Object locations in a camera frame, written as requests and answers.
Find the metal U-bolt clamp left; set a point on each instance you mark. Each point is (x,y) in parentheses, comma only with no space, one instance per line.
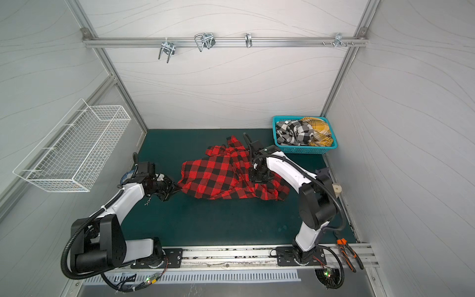
(167,49)

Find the metal bracket right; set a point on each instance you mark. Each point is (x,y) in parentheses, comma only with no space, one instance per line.
(338,42)

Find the yellow plaid shirt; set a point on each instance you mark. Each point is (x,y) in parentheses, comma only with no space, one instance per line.
(322,136)

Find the aluminium crossbar rail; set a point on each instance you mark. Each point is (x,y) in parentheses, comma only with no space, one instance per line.
(221,42)

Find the white tape roll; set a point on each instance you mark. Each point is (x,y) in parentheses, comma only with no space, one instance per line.
(337,190)

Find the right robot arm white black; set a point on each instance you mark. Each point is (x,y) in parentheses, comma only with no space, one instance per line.
(319,209)

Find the orange black pliers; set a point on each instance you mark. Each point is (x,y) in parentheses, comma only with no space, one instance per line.
(349,253)

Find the white wire basket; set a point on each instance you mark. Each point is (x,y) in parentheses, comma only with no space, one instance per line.
(71,156)

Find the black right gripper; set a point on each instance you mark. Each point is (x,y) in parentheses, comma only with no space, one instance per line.
(258,171)

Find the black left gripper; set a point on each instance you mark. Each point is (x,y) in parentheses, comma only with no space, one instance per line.
(172,187)

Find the teal plastic basket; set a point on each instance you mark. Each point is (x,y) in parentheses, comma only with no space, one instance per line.
(302,149)

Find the black round fan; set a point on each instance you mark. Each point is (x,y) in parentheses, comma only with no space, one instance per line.
(330,278)

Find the red black plaid shirt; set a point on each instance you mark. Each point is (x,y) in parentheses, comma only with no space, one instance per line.
(224,174)

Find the black white plaid shirt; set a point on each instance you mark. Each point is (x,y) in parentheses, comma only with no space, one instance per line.
(294,133)

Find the blue white ceramic bowl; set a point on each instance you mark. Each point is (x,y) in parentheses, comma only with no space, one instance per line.
(127,176)

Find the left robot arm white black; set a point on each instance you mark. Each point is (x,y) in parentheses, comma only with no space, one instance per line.
(97,243)

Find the dark grey plastic part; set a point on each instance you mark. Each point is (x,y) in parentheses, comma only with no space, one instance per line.
(323,173)

